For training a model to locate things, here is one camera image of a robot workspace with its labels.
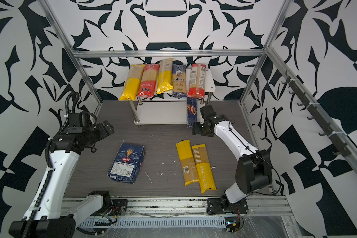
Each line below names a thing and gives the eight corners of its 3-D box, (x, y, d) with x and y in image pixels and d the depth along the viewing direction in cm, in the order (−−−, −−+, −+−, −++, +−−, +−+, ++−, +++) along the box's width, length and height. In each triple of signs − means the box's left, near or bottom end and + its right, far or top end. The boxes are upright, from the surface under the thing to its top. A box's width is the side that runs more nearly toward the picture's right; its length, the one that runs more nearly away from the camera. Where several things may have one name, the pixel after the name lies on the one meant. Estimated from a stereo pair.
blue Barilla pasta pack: (110, 179, 84) (105, 176, 79) (124, 147, 96) (121, 142, 91) (135, 184, 82) (132, 181, 77) (146, 151, 95) (144, 146, 89)
